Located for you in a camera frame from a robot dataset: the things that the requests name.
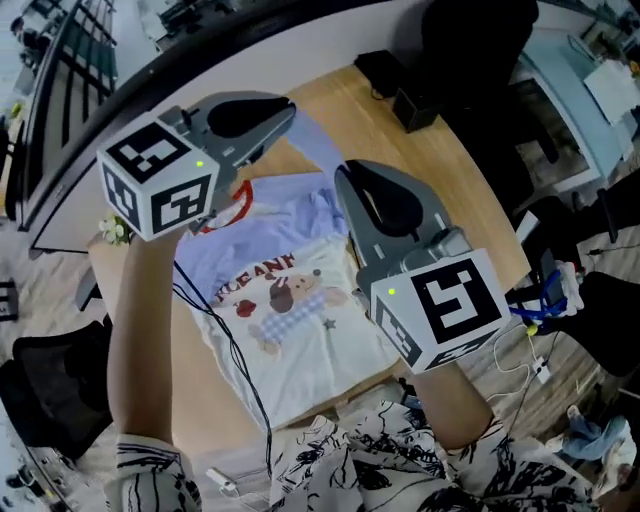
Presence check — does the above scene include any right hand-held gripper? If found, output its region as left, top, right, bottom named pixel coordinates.
left=333, top=159, right=512, bottom=374

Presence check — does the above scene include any person's right forearm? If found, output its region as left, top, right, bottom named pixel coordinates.
left=409, top=362, right=494, bottom=451

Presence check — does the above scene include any black metal railing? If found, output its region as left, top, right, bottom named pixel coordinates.
left=22, top=0, right=119, bottom=166

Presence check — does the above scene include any black pouch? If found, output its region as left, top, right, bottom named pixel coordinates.
left=353, top=49, right=406, bottom=99

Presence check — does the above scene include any light blue glass desk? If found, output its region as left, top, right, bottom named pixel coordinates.
left=514, top=29, right=640, bottom=196

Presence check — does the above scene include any white power cable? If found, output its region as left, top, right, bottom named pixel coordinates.
left=487, top=324, right=546, bottom=406

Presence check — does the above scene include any black mesh office chair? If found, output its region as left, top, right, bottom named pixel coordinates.
left=0, top=314, right=114, bottom=461

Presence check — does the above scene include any white and blue raglan shirt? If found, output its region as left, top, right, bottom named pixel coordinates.
left=172, top=112, right=401, bottom=431

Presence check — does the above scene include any blue strap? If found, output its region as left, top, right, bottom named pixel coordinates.
left=507, top=269, right=569, bottom=321

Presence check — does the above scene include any black high-back office chair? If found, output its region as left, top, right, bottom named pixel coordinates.
left=419, top=0, right=561, bottom=231

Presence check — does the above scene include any white cloth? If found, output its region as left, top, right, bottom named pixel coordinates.
left=554, top=259, right=586, bottom=311

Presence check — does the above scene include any white desk partition black trim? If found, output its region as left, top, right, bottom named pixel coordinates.
left=19, top=0, right=431, bottom=254

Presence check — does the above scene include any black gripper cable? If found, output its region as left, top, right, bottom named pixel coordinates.
left=172, top=259, right=275, bottom=481

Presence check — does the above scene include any potted white flower plant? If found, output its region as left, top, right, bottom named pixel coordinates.
left=97, top=212, right=132, bottom=247

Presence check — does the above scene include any black white patterned clothing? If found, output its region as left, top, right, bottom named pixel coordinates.
left=102, top=399, right=601, bottom=512

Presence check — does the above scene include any person's left forearm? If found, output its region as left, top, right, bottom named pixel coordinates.
left=106, top=227, right=189, bottom=441

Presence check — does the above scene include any white box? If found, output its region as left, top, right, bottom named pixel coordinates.
left=582, top=59, right=640, bottom=126

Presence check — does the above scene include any black bag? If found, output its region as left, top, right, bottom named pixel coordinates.
left=574, top=269, right=640, bottom=381

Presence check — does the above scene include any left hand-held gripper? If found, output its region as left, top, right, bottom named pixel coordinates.
left=96, top=91, right=298, bottom=242

